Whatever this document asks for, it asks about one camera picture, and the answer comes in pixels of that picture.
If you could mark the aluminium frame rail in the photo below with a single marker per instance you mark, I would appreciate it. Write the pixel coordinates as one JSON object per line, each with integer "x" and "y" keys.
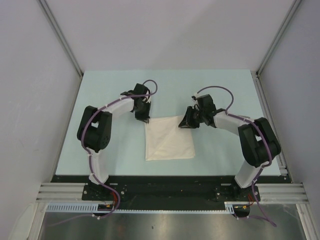
{"x": 281, "y": 193}

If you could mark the white slotted cable duct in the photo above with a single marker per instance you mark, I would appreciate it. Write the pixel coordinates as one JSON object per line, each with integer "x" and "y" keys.
{"x": 102, "y": 208}

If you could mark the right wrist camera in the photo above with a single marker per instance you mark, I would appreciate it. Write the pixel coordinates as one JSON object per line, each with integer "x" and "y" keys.
{"x": 204, "y": 103}

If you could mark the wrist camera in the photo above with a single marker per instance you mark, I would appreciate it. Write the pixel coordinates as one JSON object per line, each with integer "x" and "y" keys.
{"x": 204, "y": 103}
{"x": 142, "y": 91}

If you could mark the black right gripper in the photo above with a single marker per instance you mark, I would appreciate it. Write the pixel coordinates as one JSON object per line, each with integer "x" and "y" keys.
{"x": 187, "y": 122}

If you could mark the white cloth napkin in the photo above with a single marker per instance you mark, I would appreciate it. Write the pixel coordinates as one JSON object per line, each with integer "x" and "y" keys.
{"x": 164, "y": 140}

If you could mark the left aluminium corner post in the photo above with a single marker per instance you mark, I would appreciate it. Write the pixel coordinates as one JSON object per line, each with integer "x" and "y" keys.
{"x": 49, "y": 15}

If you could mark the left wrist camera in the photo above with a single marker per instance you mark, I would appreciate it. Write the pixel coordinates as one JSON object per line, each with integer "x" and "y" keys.
{"x": 142, "y": 91}

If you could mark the right aluminium corner post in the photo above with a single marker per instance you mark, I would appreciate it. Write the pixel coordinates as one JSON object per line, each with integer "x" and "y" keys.
{"x": 279, "y": 35}

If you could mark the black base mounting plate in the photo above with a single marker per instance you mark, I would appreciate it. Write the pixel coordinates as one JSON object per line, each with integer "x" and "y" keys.
{"x": 175, "y": 202}

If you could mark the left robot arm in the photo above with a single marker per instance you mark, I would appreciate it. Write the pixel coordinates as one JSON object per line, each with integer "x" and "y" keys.
{"x": 95, "y": 128}

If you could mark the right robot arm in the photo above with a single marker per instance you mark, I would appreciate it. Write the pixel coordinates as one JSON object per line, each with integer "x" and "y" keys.
{"x": 259, "y": 144}

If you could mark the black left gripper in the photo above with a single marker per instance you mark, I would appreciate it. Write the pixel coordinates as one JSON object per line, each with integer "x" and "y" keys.
{"x": 144, "y": 117}

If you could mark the aluminium corner post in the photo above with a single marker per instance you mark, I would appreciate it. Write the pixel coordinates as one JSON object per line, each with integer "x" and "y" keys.
{"x": 49, "y": 15}
{"x": 279, "y": 35}

